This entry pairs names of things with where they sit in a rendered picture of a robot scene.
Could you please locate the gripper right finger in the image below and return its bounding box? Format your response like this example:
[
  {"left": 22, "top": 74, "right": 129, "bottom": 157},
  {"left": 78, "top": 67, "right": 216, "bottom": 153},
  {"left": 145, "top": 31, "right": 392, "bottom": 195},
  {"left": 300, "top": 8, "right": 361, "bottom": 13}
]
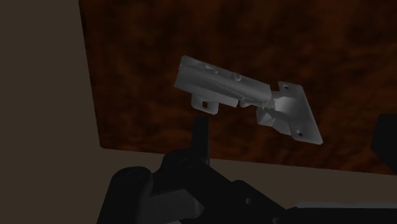
[{"left": 370, "top": 113, "right": 397, "bottom": 175}]

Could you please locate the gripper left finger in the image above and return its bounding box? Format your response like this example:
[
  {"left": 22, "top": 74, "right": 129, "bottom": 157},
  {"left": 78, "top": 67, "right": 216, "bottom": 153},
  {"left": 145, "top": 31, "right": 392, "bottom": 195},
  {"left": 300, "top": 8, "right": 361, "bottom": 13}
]
[{"left": 95, "top": 116, "right": 240, "bottom": 224}]

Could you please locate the grey metal cabinet hinge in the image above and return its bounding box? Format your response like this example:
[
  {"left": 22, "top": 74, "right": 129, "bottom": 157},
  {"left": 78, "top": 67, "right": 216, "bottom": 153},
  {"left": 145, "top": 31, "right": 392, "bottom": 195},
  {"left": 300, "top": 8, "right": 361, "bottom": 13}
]
[{"left": 173, "top": 55, "right": 324, "bottom": 146}]

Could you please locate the dark brown wooden table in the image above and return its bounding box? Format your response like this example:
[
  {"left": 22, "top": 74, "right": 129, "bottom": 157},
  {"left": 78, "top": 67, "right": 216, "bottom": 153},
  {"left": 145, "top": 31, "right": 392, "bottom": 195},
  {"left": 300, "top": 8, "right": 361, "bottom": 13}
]
[{"left": 78, "top": 0, "right": 397, "bottom": 176}]

